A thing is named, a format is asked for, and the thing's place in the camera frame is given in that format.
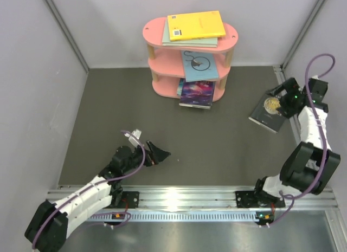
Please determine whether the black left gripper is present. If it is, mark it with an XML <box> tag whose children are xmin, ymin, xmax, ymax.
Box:
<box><xmin>123</xmin><ymin>140</ymin><xmax>171</xmax><ymax>174</ymax></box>

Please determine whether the black book with gold moon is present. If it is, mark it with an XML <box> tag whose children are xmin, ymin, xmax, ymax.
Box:
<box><xmin>248</xmin><ymin>94</ymin><xmax>286</xmax><ymax>133</ymax></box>

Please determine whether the teal ocean cover book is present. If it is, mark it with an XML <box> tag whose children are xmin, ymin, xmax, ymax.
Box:
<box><xmin>177</xmin><ymin>78</ymin><xmax>185</xmax><ymax>96</ymax></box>

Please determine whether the purple blue cover book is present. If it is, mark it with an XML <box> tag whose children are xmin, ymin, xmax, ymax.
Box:
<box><xmin>179</xmin><ymin>81</ymin><xmax>215</xmax><ymax>109</ymax></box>

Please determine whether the light blue thin book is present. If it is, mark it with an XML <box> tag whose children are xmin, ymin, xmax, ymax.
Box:
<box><xmin>181</xmin><ymin>50</ymin><xmax>219</xmax><ymax>82</ymax></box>

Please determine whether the grey-green book with black circle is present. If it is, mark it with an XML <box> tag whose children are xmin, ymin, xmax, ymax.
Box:
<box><xmin>162</xmin><ymin>20</ymin><xmax>218</xmax><ymax>48</ymax></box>

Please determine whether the yellow book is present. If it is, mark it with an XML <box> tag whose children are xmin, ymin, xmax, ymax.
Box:
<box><xmin>167</xmin><ymin>11</ymin><xmax>226</xmax><ymax>41</ymax></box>

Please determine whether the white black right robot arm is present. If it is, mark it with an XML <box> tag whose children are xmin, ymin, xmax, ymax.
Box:
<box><xmin>235</xmin><ymin>77</ymin><xmax>340</xmax><ymax>208</ymax></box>

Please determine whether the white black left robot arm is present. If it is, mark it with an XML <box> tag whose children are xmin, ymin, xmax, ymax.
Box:
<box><xmin>24</xmin><ymin>141</ymin><xmax>170</xmax><ymax>251</ymax></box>

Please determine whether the pink three-tier shelf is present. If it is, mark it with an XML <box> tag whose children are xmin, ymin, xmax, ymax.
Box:
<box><xmin>143</xmin><ymin>17</ymin><xmax>239</xmax><ymax>102</ymax></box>

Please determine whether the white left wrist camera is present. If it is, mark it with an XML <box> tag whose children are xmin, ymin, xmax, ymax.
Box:
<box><xmin>121</xmin><ymin>129</ymin><xmax>143</xmax><ymax>148</ymax></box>

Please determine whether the aluminium mounting rail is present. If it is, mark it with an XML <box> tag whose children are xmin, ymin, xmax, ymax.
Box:
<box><xmin>47</xmin><ymin>184</ymin><xmax>338</xmax><ymax>209</ymax></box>

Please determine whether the perforated grey cable duct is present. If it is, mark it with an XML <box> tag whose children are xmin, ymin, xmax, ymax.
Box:
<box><xmin>88</xmin><ymin>210</ymin><xmax>272</xmax><ymax>223</ymax></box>

